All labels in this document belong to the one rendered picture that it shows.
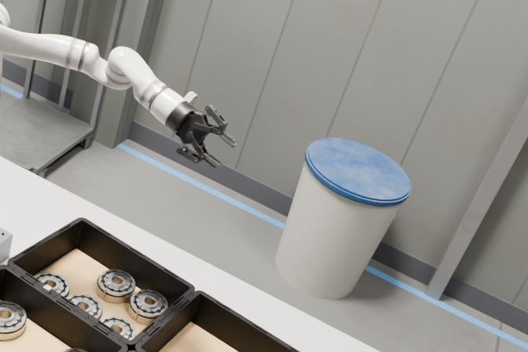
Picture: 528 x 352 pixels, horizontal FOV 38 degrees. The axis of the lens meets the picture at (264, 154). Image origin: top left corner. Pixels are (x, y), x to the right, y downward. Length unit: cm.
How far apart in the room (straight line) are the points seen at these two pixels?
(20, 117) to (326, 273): 179
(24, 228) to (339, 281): 170
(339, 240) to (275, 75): 95
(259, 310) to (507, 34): 183
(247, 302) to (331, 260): 120
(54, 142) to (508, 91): 224
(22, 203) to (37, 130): 156
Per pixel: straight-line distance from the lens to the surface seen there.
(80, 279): 219
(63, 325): 199
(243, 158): 421
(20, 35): 182
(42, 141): 409
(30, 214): 260
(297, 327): 247
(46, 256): 218
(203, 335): 213
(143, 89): 178
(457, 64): 373
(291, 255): 372
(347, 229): 351
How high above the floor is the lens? 227
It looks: 29 degrees down
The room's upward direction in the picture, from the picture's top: 20 degrees clockwise
